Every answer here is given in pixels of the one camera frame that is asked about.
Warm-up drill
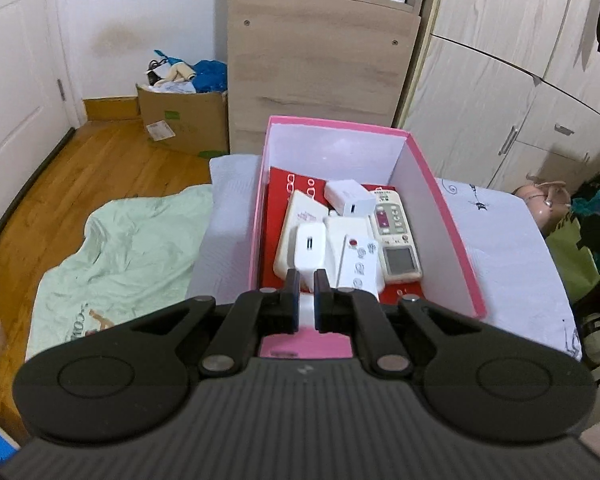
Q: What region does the white labelled remote control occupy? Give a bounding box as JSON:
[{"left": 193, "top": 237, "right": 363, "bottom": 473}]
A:
[{"left": 324, "top": 214, "right": 387, "bottom": 297}]

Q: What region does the vertical metal wardrobe handle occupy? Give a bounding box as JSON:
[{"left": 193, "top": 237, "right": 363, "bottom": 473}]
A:
[{"left": 499, "top": 125, "right": 519, "bottom": 157}]

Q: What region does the large white charger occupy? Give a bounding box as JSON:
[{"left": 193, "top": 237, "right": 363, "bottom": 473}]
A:
[{"left": 323, "top": 179, "right": 377, "bottom": 217}]

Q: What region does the teal cloth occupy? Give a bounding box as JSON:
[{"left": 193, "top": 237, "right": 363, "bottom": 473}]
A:
[{"left": 569, "top": 189, "right": 600, "bottom": 272}]

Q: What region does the off-white remote control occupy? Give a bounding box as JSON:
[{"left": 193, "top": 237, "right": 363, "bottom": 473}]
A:
[{"left": 336, "top": 233, "right": 382, "bottom": 295}]

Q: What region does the light wood wardrobe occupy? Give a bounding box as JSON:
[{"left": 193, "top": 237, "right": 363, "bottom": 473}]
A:
[{"left": 394, "top": 0, "right": 600, "bottom": 198}]

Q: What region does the large floor cardboard box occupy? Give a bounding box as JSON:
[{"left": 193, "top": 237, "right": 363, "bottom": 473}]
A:
[{"left": 135, "top": 82, "right": 230, "bottom": 159}]

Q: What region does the wooden shelf cabinet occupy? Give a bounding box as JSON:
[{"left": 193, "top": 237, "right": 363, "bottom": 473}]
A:
[{"left": 214, "top": 0, "right": 434, "bottom": 157}]

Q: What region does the blue plastic bag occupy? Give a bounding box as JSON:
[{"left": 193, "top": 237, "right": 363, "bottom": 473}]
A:
[{"left": 153, "top": 50, "right": 229, "bottom": 94}]

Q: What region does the cream labelled remote control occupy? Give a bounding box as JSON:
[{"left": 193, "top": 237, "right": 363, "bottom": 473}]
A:
[{"left": 273, "top": 189, "right": 332, "bottom": 281}]

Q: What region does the green bag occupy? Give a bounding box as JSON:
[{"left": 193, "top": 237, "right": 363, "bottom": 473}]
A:
[{"left": 544, "top": 214, "right": 600, "bottom": 303}]

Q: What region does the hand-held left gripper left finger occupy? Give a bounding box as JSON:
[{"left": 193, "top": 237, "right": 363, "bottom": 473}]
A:
[{"left": 127, "top": 269, "right": 301, "bottom": 378}]

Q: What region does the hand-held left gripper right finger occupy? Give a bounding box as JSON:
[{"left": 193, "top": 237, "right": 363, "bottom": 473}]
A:
[{"left": 314, "top": 269, "right": 481, "bottom": 378}]

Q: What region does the white patterned sheet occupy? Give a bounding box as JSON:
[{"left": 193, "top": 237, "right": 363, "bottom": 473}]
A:
[{"left": 187, "top": 154, "right": 584, "bottom": 362}]

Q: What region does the red printed pouch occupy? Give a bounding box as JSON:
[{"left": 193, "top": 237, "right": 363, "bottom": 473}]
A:
[{"left": 262, "top": 164, "right": 427, "bottom": 307}]

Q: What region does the pink cardboard box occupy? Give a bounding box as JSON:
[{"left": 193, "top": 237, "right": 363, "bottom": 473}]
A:
[{"left": 249, "top": 116, "right": 488, "bottom": 361}]

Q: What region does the light green blanket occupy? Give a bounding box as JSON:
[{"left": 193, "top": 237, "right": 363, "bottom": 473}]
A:
[{"left": 24, "top": 184, "right": 217, "bottom": 362}]

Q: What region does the white door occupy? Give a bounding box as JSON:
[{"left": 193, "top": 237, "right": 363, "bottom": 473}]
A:
[{"left": 0, "top": 0, "right": 77, "bottom": 243}]

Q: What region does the white rounded charger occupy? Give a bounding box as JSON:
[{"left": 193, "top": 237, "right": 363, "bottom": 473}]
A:
[{"left": 292, "top": 223, "right": 329, "bottom": 293}]

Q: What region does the black bag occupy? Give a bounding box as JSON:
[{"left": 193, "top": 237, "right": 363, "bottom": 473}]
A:
[{"left": 576, "top": 211, "right": 600, "bottom": 252}]

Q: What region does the cream remote with screen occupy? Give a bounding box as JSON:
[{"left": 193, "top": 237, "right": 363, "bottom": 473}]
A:
[{"left": 369, "top": 187, "right": 424, "bottom": 282}]

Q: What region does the white shoe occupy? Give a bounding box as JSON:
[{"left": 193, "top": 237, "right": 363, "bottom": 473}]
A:
[{"left": 581, "top": 310, "right": 600, "bottom": 367}]

